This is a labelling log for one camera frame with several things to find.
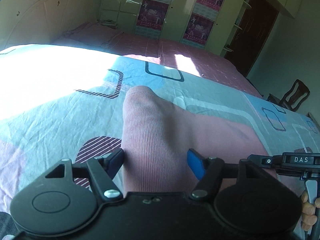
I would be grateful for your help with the pink knit sweater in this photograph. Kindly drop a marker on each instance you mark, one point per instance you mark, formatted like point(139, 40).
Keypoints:
point(157, 135)

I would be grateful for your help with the lower right magenta poster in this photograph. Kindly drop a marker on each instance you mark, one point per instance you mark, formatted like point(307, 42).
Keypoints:
point(197, 31)

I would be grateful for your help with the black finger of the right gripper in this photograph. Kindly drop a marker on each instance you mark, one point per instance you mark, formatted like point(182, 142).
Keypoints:
point(265, 161)

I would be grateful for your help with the corner shelf unit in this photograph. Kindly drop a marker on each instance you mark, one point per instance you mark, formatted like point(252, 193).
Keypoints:
point(227, 48)

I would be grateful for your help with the right hand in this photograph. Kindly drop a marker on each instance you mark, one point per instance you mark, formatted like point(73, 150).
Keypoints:
point(308, 212)

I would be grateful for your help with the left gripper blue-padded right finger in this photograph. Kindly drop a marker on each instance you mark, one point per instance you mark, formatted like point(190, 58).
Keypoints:
point(210, 173)

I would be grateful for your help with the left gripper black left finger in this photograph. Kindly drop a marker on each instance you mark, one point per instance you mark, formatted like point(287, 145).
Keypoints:
point(99, 171)

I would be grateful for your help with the pale green wardrobe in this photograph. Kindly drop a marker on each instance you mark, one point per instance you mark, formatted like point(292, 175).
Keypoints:
point(125, 13)

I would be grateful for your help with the cream arched headboard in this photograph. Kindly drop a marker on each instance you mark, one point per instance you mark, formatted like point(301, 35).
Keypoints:
point(41, 21)

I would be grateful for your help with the pink plaid far bedsheet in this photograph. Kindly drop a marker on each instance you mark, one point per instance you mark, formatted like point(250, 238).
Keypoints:
point(198, 62)

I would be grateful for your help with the lower left magenta poster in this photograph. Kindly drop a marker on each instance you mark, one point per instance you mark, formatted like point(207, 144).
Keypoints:
point(152, 14)

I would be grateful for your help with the dark brown door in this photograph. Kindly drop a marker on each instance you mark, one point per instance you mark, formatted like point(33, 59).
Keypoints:
point(251, 35)

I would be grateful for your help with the light blue patterned bedsheet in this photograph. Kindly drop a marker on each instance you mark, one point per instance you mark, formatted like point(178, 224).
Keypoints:
point(63, 102)

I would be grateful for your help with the stack of items by headboard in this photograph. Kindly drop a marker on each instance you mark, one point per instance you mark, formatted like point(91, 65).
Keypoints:
point(109, 23)

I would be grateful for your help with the dark wooden chair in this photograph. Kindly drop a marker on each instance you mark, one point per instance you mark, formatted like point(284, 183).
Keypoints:
point(293, 98)

